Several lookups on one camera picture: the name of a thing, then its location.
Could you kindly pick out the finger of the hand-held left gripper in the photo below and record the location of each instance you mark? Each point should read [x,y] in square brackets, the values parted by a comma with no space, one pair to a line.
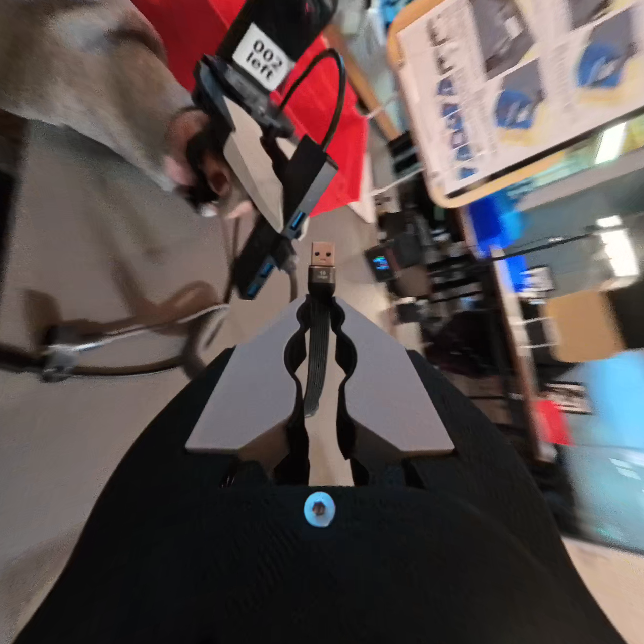
[251,166]

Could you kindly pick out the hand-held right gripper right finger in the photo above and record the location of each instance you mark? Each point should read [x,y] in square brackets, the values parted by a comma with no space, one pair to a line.
[397,402]

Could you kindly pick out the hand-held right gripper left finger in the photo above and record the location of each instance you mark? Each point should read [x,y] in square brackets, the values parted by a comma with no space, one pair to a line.
[241,402]

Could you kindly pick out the black usb hub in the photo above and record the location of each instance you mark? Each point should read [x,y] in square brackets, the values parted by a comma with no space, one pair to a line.
[307,166]

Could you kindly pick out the red plastic bin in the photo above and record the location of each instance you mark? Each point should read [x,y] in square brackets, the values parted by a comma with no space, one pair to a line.
[551,422]
[347,166]

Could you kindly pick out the person's left forearm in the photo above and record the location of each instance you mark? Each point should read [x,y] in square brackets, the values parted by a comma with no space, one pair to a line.
[100,85]

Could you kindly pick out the person's left hand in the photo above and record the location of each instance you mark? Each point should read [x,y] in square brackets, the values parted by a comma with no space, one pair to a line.
[173,166]

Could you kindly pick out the black charger with display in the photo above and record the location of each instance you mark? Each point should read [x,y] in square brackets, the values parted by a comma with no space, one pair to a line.
[382,264]

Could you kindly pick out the blue plastic bin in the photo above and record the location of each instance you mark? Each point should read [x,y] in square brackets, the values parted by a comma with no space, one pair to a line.
[493,226]

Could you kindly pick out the tan board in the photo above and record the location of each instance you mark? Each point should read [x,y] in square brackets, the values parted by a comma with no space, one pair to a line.
[583,327]

